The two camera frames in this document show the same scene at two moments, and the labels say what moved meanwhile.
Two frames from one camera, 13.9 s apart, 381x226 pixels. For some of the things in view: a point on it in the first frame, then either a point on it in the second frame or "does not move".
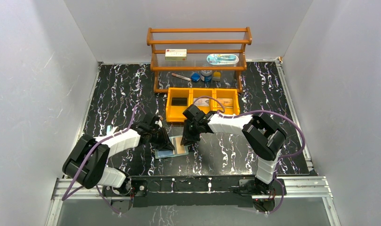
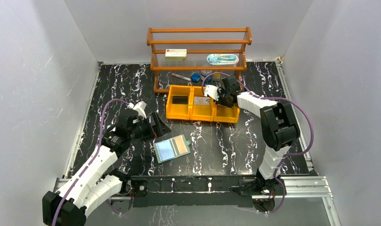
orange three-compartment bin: [178, 100] does not move
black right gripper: [190, 133] -> [226, 100]
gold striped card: [180, 149] does not move
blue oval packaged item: [221, 59] does not move
